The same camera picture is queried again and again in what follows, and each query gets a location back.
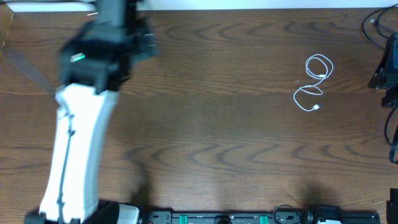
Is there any white cable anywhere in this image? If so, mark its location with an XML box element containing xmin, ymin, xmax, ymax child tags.
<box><xmin>292</xmin><ymin>54</ymin><xmax>335</xmax><ymax>113</ymax></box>

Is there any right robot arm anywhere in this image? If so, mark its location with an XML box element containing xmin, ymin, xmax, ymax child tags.
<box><xmin>368</xmin><ymin>33</ymin><xmax>397</xmax><ymax>165</ymax></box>

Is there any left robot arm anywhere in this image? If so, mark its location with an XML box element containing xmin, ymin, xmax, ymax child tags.
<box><xmin>24</xmin><ymin>0</ymin><xmax>156</xmax><ymax>223</ymax></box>

